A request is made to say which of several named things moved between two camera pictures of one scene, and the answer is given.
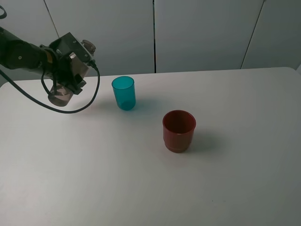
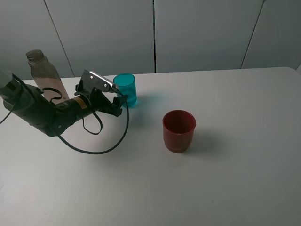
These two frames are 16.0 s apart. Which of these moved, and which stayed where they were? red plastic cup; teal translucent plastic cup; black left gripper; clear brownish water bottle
Moved: black left gripper; clear brownish water bottle
Stayed: red plastic cup; teal translucent plastic cup
